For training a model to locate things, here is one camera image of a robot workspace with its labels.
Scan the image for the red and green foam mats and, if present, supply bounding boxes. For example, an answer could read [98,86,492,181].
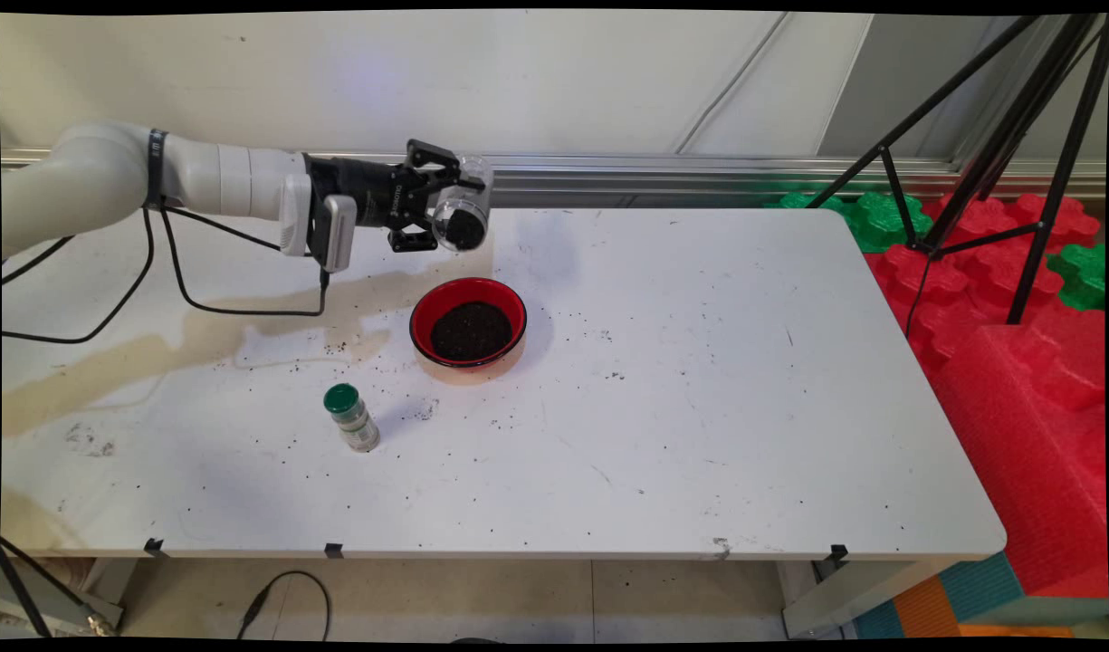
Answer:
[930,324,1109,599]

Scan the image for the black arm strap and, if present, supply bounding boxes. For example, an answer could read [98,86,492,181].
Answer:
[146,129,169,210]

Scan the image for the black seed heap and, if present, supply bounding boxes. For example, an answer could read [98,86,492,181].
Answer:
[429,301,515,364]

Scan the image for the aluminium rail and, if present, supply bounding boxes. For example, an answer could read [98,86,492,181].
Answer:
[2,148,1107,201]

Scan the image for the red foam floor tiles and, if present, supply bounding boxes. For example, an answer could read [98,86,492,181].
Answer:
[865,193,1105,377]

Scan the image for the red bowl with black rim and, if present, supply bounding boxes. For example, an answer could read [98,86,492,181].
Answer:
[409,277,530,370]

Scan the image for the white vented camera box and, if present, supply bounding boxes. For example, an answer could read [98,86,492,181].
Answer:
[278,173,316,258]

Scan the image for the black tripod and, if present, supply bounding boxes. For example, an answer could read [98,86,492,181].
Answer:
[803,13,1109,329]

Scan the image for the white table leg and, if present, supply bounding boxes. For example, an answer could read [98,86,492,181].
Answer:
[782,559,961,640]
[0,558,140,637]

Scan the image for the green foam block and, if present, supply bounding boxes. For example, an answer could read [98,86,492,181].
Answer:
[846,192,934,255]
[1047,243,1107,312]
[765,190,850,219]

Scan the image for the white wall cable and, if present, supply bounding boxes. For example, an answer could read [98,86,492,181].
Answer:
[674,13,789,156]

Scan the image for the thin black tripod cable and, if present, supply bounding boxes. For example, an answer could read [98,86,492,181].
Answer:
[904,255,937,339]

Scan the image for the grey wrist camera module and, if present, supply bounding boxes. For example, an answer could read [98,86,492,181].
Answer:
[307,194,359,275]

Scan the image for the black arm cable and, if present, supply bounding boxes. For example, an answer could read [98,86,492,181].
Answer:
[2,207,158,346]
[159,206,331,319]

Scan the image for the clear plastic jar with seeds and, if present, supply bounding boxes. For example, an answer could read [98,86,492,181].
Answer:
[431,154,495,254]

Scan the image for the black floor cable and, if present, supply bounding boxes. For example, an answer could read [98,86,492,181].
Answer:
[236,570,332,641]

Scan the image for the green-lidded spice bottle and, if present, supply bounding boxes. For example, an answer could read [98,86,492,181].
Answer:
[323,382,383,453]

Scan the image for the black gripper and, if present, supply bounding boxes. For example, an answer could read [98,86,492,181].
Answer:
[302,139,488,255]

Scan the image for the orange foam tile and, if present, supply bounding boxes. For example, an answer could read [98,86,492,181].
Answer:
[892,577,1076,639]

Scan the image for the teal foam tile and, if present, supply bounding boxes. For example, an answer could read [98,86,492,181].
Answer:
[857,552,1026,639]

